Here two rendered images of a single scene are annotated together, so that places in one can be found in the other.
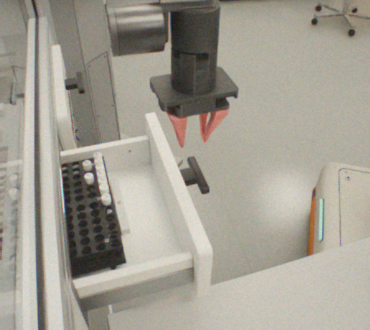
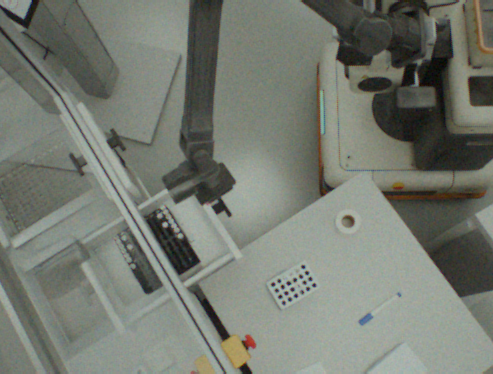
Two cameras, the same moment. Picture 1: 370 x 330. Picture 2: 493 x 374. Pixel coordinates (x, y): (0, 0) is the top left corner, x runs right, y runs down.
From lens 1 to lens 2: 1.02 m
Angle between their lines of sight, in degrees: 34
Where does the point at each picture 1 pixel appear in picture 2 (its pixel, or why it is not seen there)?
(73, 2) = not seen: outside the picture
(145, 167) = not seen: hidden behind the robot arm
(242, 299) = (262, 251)
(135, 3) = (179, 184)
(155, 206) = (202, 218)
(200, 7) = (210, 176)
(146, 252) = (207, 248)
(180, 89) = (207, 193)
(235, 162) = (236, 40)
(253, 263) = (272, 151)
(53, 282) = (187, 300)
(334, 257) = (309, 212)
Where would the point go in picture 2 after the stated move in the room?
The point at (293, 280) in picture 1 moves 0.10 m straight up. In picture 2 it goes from (287, 232) to (288, 226)
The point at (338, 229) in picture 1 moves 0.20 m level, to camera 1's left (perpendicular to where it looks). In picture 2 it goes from (336, 123) to (287, 136)
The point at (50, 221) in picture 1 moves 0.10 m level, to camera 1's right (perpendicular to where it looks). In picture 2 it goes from (172, 274) to (212, 262)
